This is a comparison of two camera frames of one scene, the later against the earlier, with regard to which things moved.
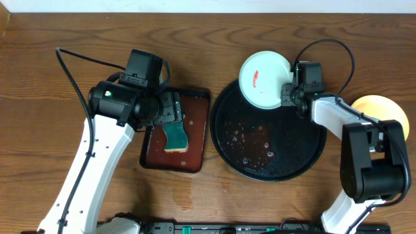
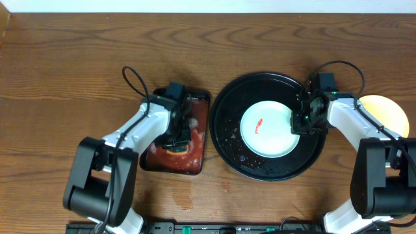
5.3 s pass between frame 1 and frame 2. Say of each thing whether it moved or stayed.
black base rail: stayed
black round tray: stayed
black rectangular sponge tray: stayed
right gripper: moved
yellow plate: stayed
